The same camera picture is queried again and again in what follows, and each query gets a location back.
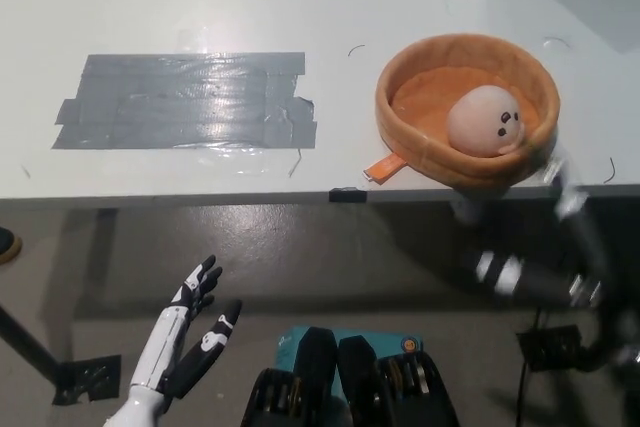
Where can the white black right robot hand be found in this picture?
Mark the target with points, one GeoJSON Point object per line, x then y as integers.
{"type": "Point", "coordinates": [540, 284]}

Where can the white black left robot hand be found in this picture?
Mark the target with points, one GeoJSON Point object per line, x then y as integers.
{"type": "Point", "coordinates": [167, 342]}

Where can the pale plush dumpling with face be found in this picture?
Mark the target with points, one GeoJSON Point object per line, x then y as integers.
{"type": "Point", "coordinates": [482, 119]}

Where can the black robot torso blocks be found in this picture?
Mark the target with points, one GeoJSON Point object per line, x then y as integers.
{"type": "Point", "coordinates": [312, 362]}

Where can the black clip on desk edge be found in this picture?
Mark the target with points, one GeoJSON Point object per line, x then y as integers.
{"type": "Point", "coordinates": [347, 194]}

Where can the orange plush basket plate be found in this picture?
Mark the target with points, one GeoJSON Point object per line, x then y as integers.
{"type": "Point", "coordinates": [415, 97]}

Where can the black table leg with foot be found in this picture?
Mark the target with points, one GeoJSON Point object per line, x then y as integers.
{"type": "Point", "coordinates": [85, 377]}

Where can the teal cardboard box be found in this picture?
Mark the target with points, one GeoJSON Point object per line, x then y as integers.
{"type": "Point", "coordinates": [395, 339]}

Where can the dark shoe with tan sole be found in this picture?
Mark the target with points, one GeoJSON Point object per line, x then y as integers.
{"type": "Point", "coordinates": [7, 244]}

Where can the grey duct tape patch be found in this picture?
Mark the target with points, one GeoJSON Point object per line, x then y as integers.
{"type": "Point", "coordinates": [185, 102]}

